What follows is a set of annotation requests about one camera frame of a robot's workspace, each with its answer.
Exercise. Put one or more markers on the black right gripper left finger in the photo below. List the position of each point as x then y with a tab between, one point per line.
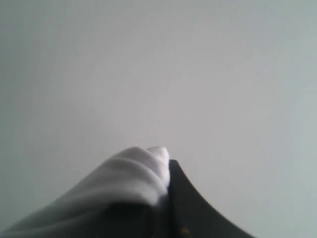
136	220

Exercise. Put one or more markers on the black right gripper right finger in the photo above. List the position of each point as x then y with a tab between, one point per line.
191	216

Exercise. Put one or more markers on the white t-shirt red logo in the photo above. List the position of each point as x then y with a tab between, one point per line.
133	176

